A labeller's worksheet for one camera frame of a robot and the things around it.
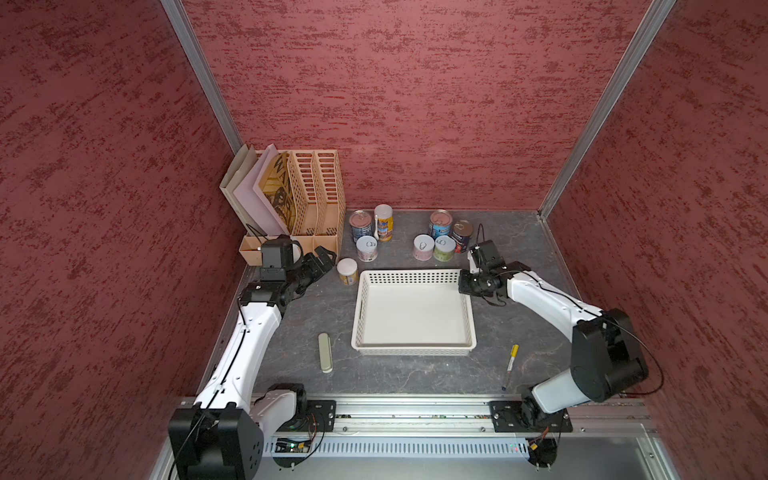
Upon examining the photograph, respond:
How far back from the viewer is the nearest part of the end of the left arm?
0.55 meters

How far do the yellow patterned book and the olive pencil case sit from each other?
1.32 feet

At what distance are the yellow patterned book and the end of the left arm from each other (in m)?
0.35

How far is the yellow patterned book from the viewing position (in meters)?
0.97
